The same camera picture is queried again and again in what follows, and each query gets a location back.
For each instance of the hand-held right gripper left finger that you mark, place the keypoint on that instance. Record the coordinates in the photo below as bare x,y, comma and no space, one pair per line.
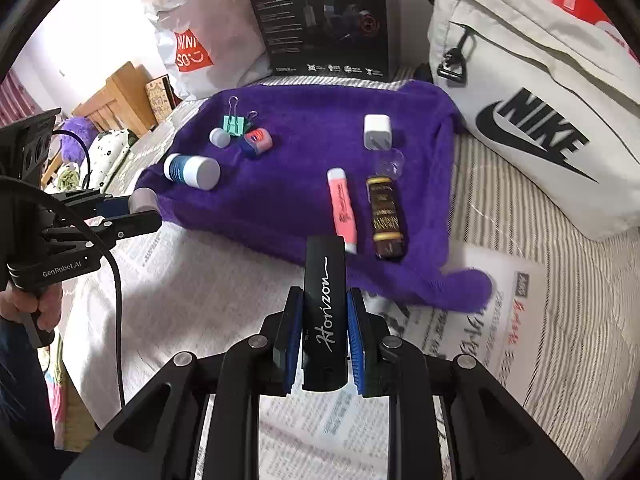
295,340

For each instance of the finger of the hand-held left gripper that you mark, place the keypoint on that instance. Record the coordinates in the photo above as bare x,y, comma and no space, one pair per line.
135,225
112,205

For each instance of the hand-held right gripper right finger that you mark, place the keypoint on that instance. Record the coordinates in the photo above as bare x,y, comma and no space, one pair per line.
356,345

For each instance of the white tape roll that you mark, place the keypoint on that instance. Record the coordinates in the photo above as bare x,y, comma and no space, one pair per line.
142,200

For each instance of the black case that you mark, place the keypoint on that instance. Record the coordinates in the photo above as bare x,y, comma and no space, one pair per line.
324,310

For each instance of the blue white bottle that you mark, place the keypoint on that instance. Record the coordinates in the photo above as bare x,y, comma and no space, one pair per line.
200,172

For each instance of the brown box gold stripes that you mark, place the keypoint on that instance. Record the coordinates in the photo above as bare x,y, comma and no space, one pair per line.
385,217

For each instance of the pink highlighter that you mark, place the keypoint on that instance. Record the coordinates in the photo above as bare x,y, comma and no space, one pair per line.
342,210

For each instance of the orange blue glue stick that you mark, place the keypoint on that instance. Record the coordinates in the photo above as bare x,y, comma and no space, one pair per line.
256,141

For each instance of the person's left hand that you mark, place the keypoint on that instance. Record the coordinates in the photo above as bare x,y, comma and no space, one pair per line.
45,305

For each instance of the white pillow black dots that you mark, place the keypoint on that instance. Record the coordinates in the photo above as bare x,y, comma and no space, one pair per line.
110,150

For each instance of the purple plush toy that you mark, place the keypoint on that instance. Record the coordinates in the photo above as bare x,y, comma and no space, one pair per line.
75,135

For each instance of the newspaper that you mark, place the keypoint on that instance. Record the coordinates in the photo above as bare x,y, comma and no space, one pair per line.
200,285

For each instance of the brown patterned notebook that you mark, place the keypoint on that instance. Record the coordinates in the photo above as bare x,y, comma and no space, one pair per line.
160,92

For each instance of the pink curtain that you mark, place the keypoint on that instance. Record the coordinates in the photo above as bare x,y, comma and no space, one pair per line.
15,100

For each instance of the teal binder clip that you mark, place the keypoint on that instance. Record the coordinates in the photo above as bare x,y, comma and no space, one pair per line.
234,124

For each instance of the green pink printed bedding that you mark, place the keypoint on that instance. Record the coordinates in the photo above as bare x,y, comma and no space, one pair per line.
54,380

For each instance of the person's dark blue clothing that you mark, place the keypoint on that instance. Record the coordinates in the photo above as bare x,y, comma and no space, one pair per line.
20,385

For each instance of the purple towel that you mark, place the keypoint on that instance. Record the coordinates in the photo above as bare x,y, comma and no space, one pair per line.
300,160

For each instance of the clear plastic piece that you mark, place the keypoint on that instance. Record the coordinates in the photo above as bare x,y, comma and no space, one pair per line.
390,162

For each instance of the striped bedsheet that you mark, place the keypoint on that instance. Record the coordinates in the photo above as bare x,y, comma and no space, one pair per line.
500,200

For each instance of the white charger plug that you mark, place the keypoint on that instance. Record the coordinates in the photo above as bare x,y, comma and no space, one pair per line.
376,130

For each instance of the white plastic shopping bag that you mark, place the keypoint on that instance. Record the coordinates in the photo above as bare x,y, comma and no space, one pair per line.
220,10

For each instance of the black headset box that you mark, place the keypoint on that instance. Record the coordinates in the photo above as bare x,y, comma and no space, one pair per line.
300,10

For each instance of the grey waist bag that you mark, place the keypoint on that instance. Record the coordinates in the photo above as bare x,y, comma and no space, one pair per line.
525,60

